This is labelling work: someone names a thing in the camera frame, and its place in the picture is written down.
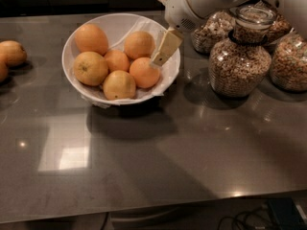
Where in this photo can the black power adapter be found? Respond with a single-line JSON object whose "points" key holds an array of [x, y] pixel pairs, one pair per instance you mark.
{"points": [[285, 215]]}

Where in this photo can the white bowl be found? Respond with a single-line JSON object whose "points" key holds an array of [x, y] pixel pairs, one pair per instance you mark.
{"points": [[70, 52]]}

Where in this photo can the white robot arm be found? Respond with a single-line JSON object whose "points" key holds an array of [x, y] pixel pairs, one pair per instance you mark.
{"points": [[295, 11]]}

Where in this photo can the back left cereal jar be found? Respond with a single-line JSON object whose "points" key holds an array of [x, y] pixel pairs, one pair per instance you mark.
{"points": [[215, 29]]}

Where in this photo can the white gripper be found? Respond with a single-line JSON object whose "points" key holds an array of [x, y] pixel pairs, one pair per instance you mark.
{"points": [[177, 11]]}

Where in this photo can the right cereal glass jar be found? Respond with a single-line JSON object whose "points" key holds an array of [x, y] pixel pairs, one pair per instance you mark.
{"points": [[289, 63]]}

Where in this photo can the yellowish orange front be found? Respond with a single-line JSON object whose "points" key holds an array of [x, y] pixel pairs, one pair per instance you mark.
{"points": [[119, 85]]}

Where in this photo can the white paper liner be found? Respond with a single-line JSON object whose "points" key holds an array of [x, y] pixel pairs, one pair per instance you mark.
{"points": [[117, 26]]}

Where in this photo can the front cereal glass jar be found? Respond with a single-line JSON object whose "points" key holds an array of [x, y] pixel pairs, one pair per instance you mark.
{"points": [[238, 63]]}

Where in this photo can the orange on table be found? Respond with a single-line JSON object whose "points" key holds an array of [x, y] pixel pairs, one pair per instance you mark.
{"points": [[12, 53]]}

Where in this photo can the small centre orange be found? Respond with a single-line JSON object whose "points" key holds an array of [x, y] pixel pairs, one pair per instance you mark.
{"points": [[117, 60]]}

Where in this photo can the cereal glass jar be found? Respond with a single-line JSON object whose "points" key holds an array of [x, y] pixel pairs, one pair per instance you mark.
{"points": [[238, 63], [289, 63]]}

